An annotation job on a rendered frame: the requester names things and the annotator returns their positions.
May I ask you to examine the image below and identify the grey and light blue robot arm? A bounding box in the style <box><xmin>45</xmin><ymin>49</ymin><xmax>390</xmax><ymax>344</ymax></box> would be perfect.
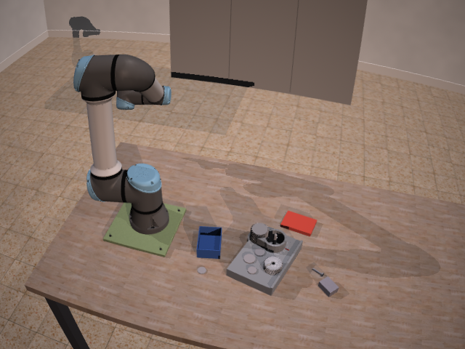
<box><xmin>73</xmin><ymin>55</ymin><xmax>171</xmax><ymax>235</ymax></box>

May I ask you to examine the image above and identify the silver toothed gear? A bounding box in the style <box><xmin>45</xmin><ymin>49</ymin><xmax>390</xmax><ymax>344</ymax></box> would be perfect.
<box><xmin>263</xmin><ymin>256</ymin><xmax>283</xmax><ymax>275</ymax></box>

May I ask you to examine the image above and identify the red flat rectangular block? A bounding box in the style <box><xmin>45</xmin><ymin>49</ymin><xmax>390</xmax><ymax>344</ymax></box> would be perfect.
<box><xmin>280</xmin><ymin>211</ymin><xmax>317</xmax><ymax>236</ymax></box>

